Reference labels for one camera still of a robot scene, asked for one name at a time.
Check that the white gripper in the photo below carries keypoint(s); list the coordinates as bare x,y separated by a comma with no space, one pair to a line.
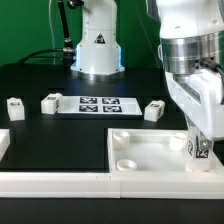
200,98

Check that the white square table top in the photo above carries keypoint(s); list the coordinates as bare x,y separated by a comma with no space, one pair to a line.
151,150

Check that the white front fence bar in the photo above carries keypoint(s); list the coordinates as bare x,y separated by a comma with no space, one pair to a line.
122,185

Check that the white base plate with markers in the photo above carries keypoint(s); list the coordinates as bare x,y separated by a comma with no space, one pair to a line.
99,105

